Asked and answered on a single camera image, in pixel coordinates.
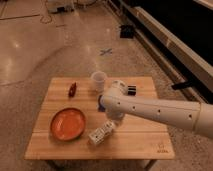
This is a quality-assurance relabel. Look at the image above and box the black striped box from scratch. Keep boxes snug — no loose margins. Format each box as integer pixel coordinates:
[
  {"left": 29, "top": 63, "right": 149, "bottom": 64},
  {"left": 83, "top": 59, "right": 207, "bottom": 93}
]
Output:
[{"left": 128, "top": 85, "right": 136, "bottom": 96}]

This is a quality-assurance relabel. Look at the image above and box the small red brown object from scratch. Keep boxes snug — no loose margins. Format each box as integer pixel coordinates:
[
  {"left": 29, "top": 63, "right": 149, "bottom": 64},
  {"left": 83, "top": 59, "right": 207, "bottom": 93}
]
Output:
[{"left": 68, "top": 82, "right": 77, "bottom": 97}]

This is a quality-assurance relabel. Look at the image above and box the white equipment base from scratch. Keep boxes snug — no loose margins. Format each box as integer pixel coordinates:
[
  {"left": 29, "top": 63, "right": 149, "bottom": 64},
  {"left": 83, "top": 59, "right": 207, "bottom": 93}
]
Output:
[{"left": 46, "top": 0, "right": 75, "bottom": 13}]

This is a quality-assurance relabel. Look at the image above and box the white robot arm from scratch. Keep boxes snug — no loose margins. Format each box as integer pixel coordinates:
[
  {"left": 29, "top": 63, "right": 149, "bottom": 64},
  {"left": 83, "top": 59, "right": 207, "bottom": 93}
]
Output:
[{"left": 100, "top": 80, "right": 213, "bottom": 139}]

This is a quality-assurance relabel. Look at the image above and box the long wall bench rail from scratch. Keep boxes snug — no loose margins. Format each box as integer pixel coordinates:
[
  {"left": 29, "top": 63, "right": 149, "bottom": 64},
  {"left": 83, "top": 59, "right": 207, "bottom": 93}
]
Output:
[{"left": 107, "top": 0, "right": 213, "bottom": 96}]

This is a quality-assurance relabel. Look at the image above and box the translucent plastic cup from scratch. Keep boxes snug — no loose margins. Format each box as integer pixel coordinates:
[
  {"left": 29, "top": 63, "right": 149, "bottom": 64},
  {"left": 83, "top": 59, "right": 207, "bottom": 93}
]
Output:
[{"left": 91, "top": 71, "right": 107, "bottom": 92}]

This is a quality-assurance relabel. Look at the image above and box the black box on floor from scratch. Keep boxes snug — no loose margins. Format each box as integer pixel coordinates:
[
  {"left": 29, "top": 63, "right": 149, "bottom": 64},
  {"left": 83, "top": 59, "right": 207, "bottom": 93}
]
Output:
[{"left": 120, "top": 25, "right": 134, "bottom": 38}]

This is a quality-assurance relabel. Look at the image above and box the white plastic bottle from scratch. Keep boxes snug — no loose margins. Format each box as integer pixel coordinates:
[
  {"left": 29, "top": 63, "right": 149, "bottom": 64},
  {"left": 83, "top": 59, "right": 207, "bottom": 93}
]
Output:
[{"left": 88, "top": 121, "right": 116, "bottom": 146}]

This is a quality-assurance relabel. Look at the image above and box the wooden table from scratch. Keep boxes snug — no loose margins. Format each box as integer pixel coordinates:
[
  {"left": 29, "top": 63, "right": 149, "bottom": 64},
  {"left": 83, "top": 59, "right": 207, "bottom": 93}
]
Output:
[{"left": 25, "top": 77, "right": 175, "bottom": 160}]

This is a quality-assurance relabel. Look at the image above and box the orange ceramic bowl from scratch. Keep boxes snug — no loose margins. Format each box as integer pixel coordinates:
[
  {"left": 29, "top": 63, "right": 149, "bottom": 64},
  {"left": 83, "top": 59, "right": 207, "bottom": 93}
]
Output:
[{"left": 50, "top": 108, "right": 86, "bottom": 141}]

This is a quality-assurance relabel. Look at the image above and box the blue sponge block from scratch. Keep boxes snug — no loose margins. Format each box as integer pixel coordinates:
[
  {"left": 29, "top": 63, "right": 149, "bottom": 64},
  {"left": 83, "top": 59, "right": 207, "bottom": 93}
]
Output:
[{"left": 98, "top": 95, "right": 105, "bottom": 112}]

